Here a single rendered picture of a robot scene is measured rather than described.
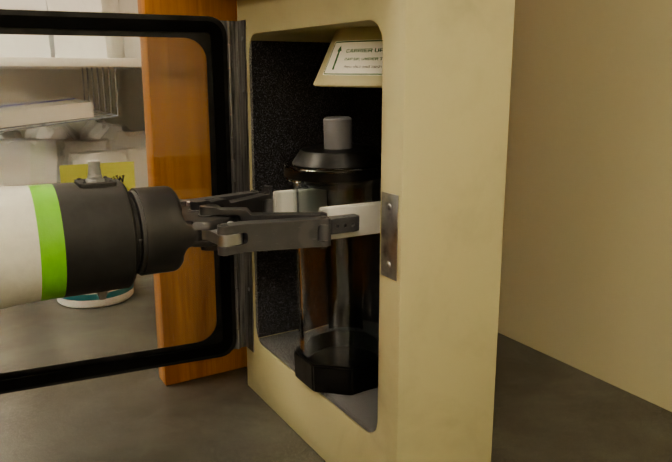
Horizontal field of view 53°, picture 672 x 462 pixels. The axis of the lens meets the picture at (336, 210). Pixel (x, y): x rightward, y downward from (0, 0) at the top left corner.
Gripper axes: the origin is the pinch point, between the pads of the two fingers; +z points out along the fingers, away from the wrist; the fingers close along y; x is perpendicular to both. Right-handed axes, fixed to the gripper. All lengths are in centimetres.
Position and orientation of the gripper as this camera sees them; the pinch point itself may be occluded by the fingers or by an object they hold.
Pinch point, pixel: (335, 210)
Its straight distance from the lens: 66.7
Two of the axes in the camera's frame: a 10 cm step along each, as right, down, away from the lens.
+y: -5.1, -1.8, 8.4
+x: -0.1, 9.8, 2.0
